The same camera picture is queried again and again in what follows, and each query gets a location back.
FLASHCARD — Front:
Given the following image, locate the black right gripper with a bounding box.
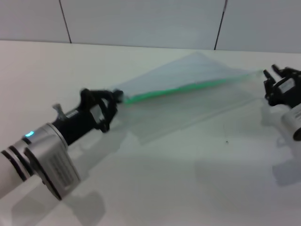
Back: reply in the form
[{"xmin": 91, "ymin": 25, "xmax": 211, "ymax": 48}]
[{"xmin": 262, "ymin": 64, "xmax": 301, "ymax": 109}]

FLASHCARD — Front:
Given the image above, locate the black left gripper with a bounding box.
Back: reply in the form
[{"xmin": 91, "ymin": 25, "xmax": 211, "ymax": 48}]
[{"xmin": 50, "ymin": 88, "xmax": 124, "ymax": 146}]

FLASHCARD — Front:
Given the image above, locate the transparent green-zip document bag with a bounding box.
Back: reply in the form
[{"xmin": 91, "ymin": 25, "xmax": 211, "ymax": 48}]
[{"xmin": 116, "ymin": 51, "xmax": 266, "ymax": 145}]

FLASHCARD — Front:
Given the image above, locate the silver left gripper cable plug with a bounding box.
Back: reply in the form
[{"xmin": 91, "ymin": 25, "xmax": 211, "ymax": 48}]
[{"xmin": 53, "ymin": 103, "xmax": 68, "ymax": 120}]

